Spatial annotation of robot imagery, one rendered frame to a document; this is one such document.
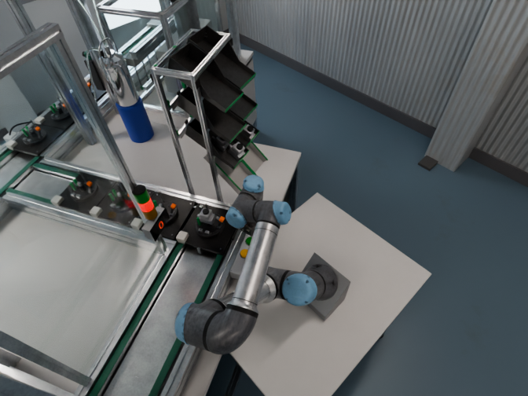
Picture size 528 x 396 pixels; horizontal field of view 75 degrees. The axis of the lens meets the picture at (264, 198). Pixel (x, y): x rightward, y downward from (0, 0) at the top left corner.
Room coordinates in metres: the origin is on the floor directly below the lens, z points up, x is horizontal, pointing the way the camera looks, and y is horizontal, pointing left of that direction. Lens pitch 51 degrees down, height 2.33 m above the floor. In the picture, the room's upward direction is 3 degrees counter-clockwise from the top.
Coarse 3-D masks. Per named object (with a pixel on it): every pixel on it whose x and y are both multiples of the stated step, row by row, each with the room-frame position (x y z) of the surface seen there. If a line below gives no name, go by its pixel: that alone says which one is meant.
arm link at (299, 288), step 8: (288, 272) 0.62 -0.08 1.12; (296, 272) 0.61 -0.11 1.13; (304, 272) 0.61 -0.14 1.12; (312, 272) 0.62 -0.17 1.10; (280, 280) 0.58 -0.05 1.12; (288, 280) 0.57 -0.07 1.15; (296, 280) 0.56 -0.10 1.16; (304, 280) 0.55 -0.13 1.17; (312, 280) 0.56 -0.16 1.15; (320, 280) 0.58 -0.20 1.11; (280, 288) 0.56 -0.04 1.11; (288, 288) 0.54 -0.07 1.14; (296, 288) 0.54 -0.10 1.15; (304, 288) 0.53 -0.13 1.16; (312, 288) 0.53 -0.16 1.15; (320, 288) 0.55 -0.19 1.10; (288, 296) 0.52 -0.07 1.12; (296, 296) 0.51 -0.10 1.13; (304, 296) 0.51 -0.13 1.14; (312, 296) 0.51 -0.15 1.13; (320, 296) 0.54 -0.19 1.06; (296, 304) 0.49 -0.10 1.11; (304, 304) 0.49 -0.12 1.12
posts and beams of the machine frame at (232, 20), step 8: (232, 0) 2.68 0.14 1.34; (232, 8) 2.68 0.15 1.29; (232, 16) 2.68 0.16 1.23; (232, 24) 2.69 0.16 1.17; (232, 32) 2.69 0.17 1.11; (0, 352) 0.42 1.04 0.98; (8, 352) 0.43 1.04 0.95; (0, 360) 0.40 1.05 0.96; (8, 360) 0.41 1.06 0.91; (16, 360) 0.42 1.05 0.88
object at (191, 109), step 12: (180, 96) 1.24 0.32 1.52; (192, 96) 1.33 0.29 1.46; (192, 108) 1.21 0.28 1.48; (204, 108) 1.27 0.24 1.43; (216, 108) 1.29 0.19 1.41; (216, 120) 1.23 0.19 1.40; (228, 120) 1.24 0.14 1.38; (240, 120) 1.24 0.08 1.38; (216, 132) 1.16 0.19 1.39; (228, 132) 1.18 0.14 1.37
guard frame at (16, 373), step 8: (0, 368) 0.39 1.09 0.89; (8, 368) 0.39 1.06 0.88; (16, 368) 0.39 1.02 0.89; (0, 376) 0.13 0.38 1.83; (16, 376) 0.36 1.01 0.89; (24, 376) 0.36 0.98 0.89; (32, 376) 0.35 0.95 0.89; (0, 384) 0.12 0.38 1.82; (8, 384) 0.12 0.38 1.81; (16, 384) 0.12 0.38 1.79; (24, 384) 0.13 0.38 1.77; (32, 384) 0.32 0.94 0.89; (40, 384) 0.32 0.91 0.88; (48, 384) 0.32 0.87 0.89; (0, 392) 0.11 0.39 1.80; (8, 392) 0.11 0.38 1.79; (16, 392) 0.12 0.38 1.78; (24, 392) 0.12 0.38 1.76; (32, 392) 0.12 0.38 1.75; (40, 392) 0.12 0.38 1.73; (48, 392) 0.13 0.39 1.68; (56, 392) 0.29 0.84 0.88; (64, 392) 0.29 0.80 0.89
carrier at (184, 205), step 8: (160, 192) 1.20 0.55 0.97; (152, 200) 1.15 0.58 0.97; (160, 200) 1.15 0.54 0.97; (168, 200) 1.14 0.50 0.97; (176, 200) 1.14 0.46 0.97; (184, 200) 1.14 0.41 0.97; (168, 208) 1.07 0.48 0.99; (176, 208) 1.07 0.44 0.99; (184, 208) 1.08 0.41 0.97; (192, 208) 1.09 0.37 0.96; (176, 216) 1.03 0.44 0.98; (184, 216) 1.03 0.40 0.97; (168, 224) 0.99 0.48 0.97; (176, 224) 0.99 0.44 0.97; (184, 224) 1.00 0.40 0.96; (168, 232) 0.94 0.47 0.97; (176, 232) 0.94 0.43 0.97
